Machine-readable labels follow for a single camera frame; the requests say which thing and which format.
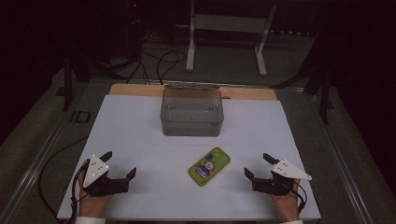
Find white metal stand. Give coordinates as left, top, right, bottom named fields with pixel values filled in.
left=185, top=0, right=278, bottom=77

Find right hand-held gripper cable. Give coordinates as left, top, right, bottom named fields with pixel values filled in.
left=291, top=179, right=308, bottom=215

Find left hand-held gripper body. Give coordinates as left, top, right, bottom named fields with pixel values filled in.
left=81, top=154, right=131, bottom=198

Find person's left white sleeve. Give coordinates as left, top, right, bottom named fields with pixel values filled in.
left=74, top=216, right=107, bottom=224

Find transparent plastic box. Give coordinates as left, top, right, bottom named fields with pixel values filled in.
left=159, top=82, right=225, bottom=137

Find black stand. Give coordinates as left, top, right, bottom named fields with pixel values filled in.
left=61, top=50, right=127, bottom=112
left=270, top=60, right=332, bottom=125

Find person's right hand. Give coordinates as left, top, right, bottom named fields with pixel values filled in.
left=270, top=178, right=302, bottom=222

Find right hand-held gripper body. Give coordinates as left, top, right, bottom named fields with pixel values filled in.
left=252, top=158, right=313, bottom=197

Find person's left hand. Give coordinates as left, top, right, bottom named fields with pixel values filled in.
left=77, top=169, right=113, bottom=218

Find black floor cable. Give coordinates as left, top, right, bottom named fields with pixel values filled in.
left=37, top=135, right=90, bottom=220

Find hand-held gripper cable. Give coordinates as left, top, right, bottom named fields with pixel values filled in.
left=291, top=179, right=308, bottom=215
left=66, top=159, right=92, bottom=224

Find black looped cables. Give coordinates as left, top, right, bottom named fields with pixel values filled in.
left=125, top=29, right=188, bottom=86

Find left hand-held gripper cable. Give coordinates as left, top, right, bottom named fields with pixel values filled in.
left=66, top=159, right=92, bottom=224

